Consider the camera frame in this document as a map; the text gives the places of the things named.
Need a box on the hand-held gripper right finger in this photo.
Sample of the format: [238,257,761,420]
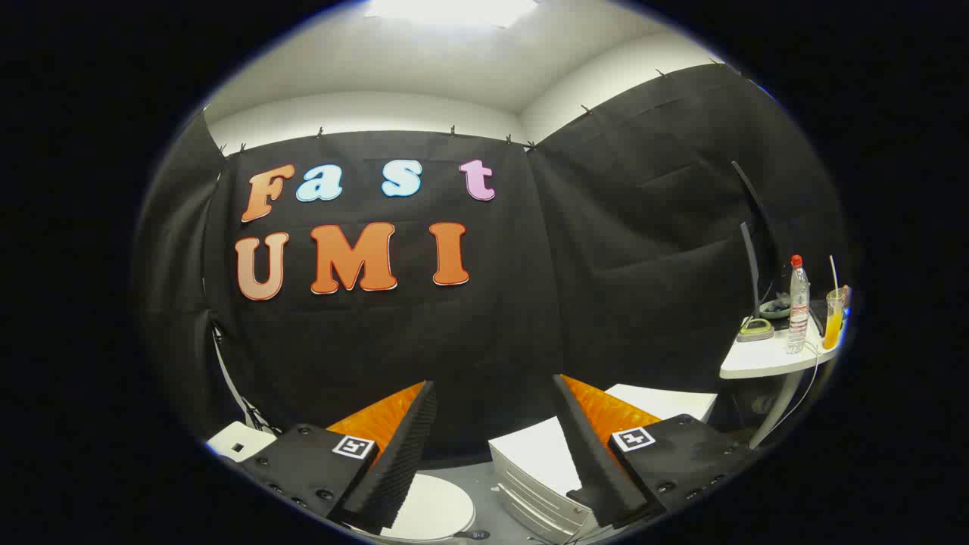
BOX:
[551,374,760,529]

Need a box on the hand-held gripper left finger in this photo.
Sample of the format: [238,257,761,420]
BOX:
[238,381,440,534]

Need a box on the white drawer cabinet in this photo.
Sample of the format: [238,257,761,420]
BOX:
[488,384,718,543]

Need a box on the black backdrop cloth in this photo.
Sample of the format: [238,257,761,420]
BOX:
[135,62,852,462]

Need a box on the white side table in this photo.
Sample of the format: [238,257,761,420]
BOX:
[719,316,843,450]

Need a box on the clear plastic water bottle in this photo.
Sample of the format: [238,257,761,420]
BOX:
[786,255,812,355]

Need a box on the black monitor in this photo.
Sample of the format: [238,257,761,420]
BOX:
[731,160,790,319]

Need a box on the cup of orange juice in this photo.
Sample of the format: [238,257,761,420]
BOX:
[824,255,851,351]

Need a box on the ceiling light panel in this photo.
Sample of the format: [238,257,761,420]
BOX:
[363,0,543,30]

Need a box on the black cable bundle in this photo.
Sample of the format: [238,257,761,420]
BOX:
[210,322,275,437]

